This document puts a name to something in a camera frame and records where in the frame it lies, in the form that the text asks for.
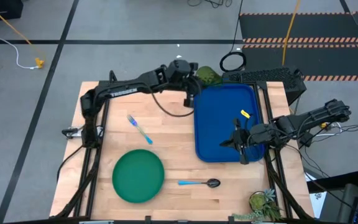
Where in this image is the potted succulent plant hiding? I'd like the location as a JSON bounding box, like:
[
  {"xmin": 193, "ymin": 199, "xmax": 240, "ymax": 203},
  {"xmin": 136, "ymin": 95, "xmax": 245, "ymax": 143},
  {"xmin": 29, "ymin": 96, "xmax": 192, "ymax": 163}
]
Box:
[{"xmin": 231, "ymin": 189, "xmax": 284, "ymax": 223}]

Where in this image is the black mat with hazard stripes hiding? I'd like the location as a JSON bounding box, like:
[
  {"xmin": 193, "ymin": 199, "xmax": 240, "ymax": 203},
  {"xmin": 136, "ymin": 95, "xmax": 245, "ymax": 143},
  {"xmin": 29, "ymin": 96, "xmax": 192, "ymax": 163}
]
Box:
[{"xmin": 239, "ymin": 11, "xmax": 358, "ymax": 82}]

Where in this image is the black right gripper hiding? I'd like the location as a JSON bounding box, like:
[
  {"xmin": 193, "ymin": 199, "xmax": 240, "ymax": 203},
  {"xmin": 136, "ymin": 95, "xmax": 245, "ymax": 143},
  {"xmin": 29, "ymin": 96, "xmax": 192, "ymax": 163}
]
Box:
[{"xmin": 219, "ymin": 118, "xmax": 273, "ymax": 165}]

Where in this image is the green ribbed cup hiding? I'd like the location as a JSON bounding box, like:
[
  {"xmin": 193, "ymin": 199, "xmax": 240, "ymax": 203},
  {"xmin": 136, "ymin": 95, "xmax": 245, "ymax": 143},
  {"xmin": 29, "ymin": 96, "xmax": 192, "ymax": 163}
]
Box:
[{"xmin": 196, "ymin": 65, "xmax": 223, "ymax": 86}]

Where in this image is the black spoon with blue handle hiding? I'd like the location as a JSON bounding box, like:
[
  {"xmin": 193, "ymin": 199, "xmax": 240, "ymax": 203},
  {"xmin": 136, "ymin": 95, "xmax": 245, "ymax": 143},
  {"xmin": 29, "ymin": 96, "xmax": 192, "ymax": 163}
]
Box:
[{"xmin": 178, "ymin": 178, "xmax": 222, "ymax": 189}]

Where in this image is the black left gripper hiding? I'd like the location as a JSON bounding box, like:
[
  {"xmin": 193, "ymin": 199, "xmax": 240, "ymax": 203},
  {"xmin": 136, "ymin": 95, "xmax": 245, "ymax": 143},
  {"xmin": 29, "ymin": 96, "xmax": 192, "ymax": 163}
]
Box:
[{"xmin": 181, "ymin": 62, "xmax": 204, "ymax": 108}]

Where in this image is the black coiled cable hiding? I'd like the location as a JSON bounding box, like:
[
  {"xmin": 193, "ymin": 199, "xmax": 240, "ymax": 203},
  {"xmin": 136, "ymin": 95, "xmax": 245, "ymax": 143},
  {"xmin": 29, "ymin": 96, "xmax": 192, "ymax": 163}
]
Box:
[{"xmin": 219, "ymin": 0, "xmax": 247, "ymax": 73}]

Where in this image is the yellow floor cable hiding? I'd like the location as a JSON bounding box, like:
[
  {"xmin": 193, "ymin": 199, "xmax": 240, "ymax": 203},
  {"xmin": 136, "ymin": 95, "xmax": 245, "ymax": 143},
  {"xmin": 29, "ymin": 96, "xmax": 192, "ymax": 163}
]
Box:
[
  {"xmin": 0, "ymin": 0, "xmax": 42, "ymax": 63},
  {"xmin": 281, "ymin": 0, "xmax": 301, "ymax": 67}
]

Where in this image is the blue plastic tray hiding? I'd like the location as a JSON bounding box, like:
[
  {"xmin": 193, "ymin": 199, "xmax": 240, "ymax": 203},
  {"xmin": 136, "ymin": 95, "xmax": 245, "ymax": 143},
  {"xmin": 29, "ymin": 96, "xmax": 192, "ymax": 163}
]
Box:
[{"xmin": 193, "ymin": 83, "xmax": 266, "ymax": 164}]

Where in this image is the green round plate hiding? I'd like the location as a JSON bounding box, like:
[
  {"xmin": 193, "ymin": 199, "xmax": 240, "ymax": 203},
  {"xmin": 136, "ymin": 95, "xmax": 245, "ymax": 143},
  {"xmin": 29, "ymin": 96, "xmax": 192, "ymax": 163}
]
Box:
[{"xmin": 112, "ymin": 149, "xmax": 165, "ymax": 204}]

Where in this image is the black metal table frame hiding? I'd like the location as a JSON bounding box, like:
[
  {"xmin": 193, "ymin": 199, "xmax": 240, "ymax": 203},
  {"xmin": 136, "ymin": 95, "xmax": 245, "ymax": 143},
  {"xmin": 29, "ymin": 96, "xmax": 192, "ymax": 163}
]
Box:
[{"xmin": 54, "ymin": 70, "xmax": 315, "ymax": 220}]

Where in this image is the white floor cable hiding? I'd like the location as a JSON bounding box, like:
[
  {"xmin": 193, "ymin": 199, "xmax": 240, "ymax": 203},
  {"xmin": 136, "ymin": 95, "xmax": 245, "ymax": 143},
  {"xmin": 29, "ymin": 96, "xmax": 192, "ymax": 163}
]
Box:
[{"xmin": 0, "ymin": 0, "xmax": 40, "ymax": 70}]

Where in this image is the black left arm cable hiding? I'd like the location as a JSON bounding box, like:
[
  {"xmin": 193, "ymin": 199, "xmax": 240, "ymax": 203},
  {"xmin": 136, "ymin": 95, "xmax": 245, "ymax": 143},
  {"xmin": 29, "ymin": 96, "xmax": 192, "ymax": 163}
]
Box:
[{"xmin": 150, "ymin": 88, "xmax": 196, "ymax": 118}]

